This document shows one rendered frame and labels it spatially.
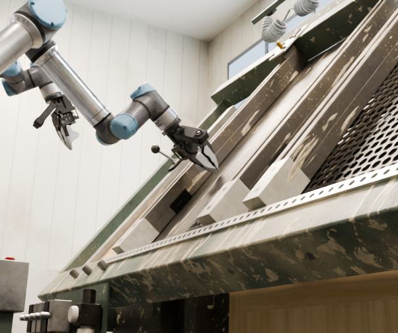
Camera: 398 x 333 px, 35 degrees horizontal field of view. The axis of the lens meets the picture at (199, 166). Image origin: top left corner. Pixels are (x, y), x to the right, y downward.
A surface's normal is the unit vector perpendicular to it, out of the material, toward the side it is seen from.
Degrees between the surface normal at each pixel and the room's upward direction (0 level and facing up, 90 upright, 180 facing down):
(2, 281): 90
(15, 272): 90
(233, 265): 141
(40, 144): 90
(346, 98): 90
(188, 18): 180
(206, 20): 180
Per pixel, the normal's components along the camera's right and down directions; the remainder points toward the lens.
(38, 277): 0.47, -0.24
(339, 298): -0.88, -0.16
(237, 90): -0.57, 0.64
